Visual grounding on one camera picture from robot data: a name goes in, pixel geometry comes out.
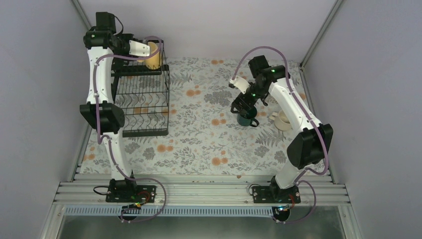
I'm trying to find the aluminium rail frame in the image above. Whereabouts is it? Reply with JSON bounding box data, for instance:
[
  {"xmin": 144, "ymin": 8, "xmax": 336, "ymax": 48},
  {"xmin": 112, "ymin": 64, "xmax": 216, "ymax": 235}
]
[{"xmin": 41, "ymin": 173, "xmax": 361, "ymax": 239}]

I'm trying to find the floral tablecloth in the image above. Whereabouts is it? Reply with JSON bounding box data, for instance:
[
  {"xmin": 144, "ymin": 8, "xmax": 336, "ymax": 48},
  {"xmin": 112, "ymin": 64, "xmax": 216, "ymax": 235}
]
[{"xmin": 81, "ymin": 57, "xmax": 327, "ymax": 176}]

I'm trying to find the black wire dish rack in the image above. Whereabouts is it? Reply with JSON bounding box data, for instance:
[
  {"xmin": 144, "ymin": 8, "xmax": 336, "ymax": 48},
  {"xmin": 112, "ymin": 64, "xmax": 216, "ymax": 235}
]
[{"xmin": 111, "ymin": 40, "xmax": 170, "ymax": 137}]

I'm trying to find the beige mug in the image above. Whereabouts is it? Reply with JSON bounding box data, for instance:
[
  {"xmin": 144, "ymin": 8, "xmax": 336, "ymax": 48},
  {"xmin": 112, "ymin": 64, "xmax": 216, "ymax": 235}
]
[{"xmin": 269, "ymin": 111, "xmax": 292, "ymax": 131}]

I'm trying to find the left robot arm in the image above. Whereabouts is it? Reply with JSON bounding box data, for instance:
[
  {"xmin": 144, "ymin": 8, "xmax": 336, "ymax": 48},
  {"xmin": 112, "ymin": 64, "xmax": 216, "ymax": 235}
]
[{"xmin": 80, "ymin": 12, "xmax": 161, "ymax": 202}]

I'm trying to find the purple cable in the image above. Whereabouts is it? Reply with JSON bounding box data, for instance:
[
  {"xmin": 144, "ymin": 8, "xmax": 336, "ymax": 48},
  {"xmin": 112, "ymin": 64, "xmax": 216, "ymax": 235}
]
[
  {"xmin": 92, "ymin": 35, "xmax": 167, "ymax": 225},
  {"xmin": 230, "ymin": 45, "xmax": 330, "ymax": 225}
]

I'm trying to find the dark green mug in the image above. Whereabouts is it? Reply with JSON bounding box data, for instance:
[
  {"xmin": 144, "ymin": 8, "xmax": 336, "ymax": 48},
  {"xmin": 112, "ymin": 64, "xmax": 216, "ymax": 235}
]
[{"xmin": 236, "ymin": 111, "xmax": 259, "ymax": 127}]

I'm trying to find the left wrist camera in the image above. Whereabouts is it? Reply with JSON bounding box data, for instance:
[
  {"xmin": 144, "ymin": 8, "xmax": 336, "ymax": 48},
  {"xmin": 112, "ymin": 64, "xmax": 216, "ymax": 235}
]
[{"xmin": 129, "ymin": 40, "xmax": 150, "ymax": 57}]

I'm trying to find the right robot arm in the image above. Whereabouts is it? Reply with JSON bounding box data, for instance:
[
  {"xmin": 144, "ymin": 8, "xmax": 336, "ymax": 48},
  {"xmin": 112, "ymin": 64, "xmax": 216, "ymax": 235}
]
[{"xmin": 229, "ymin": 55, "xmax": 333, "ymax": 203}]

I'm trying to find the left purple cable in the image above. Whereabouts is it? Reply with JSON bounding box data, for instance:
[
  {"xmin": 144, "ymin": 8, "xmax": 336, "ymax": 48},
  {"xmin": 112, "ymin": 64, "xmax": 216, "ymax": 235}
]
[{"xmin": 92, "ymin": 35, "xmax": 167, "ymax": 225}]

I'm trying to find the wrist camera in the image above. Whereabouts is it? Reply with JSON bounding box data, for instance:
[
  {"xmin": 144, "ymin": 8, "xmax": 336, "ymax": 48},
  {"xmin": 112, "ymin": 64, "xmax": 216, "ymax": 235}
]
[
  {"xmin": 129, "ymin": 40, "xmax": 150, "ymax": 57},
  {"xmin": 229, "ymin": 75, "xmax": 250, "ymax": 94}
]

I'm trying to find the yellow cup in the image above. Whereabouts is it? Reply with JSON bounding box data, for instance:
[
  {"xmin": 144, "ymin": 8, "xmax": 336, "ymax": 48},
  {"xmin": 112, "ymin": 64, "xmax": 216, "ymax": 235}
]
[{"xmin": 142, "ymin": 41, "xmax": 161, "ymax": 70}]

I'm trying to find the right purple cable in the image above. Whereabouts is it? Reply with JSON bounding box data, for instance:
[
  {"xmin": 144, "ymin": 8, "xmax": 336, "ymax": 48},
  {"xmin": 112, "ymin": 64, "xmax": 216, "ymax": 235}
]
[{"xmin": 230, "ymin": 45, "xmax": 330, "ymax": 225}]

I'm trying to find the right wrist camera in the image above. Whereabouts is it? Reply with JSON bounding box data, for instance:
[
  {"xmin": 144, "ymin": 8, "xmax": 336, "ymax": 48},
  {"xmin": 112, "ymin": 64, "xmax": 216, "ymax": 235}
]
[{"xmin": 229, "ymin": 75, "xmax": 250, "ymax": 94}]

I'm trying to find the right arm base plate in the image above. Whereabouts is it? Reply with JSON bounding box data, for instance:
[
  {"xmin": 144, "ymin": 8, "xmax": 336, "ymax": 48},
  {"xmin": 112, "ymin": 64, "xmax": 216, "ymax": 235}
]
[{"xmin": 248, "ymin": 180, "xmax": 301, "ymax": 204}]

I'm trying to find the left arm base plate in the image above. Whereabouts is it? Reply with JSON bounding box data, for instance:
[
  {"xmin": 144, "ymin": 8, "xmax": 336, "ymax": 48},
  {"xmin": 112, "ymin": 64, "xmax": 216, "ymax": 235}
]
[{"xmin": 105, "ymin": 185, "xmax": 157, "ymax": 204}]

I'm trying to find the slotted cable duct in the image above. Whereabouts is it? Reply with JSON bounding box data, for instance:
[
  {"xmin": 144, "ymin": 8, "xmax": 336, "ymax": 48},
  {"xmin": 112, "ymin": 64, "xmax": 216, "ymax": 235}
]
[{"xmin": 63, "ymin": 205, "xmax": 273, "ymax": 217}]

